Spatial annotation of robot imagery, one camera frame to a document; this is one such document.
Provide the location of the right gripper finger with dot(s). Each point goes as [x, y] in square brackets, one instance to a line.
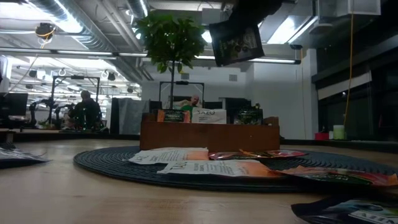
[241, 9]
[265, 11]

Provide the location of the dark blackcurrant tea bag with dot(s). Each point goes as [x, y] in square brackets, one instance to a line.
[236, 43]
[357, 211]
[248, 115]
[18, 157]

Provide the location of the white Tazo tea bag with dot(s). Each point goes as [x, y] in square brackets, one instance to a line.
[209, 115]
[168, 156]
[217, 168]

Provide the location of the background black robot arm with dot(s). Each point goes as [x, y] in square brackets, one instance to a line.
[49, 102]

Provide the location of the green potted plant black pot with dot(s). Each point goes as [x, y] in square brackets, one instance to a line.
[171, 40]

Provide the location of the black computer monitor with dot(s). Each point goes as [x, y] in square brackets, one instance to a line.
[236, 102]
[14, 105]

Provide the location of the person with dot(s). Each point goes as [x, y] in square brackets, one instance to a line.
[194, 101]
[85, 113]

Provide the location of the wooden three-compartment tray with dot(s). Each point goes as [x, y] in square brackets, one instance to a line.
[211, 137]

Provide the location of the small red box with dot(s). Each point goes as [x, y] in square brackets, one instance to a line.
[321, 136]

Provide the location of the pale green cylinder container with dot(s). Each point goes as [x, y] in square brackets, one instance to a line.
[339, 132]

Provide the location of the grey cloth partition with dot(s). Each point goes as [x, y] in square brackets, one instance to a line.
[133, 115]

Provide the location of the dark round woven placemat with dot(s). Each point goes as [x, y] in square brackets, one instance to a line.
[109, 161]

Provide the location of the white ceiling duct box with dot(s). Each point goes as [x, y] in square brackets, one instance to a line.
[348, 7]

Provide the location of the black robot station frame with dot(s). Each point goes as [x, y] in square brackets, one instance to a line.
[182, 82]
[76, 77]

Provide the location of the black ceiling camera dome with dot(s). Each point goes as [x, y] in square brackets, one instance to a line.
[45, 30]

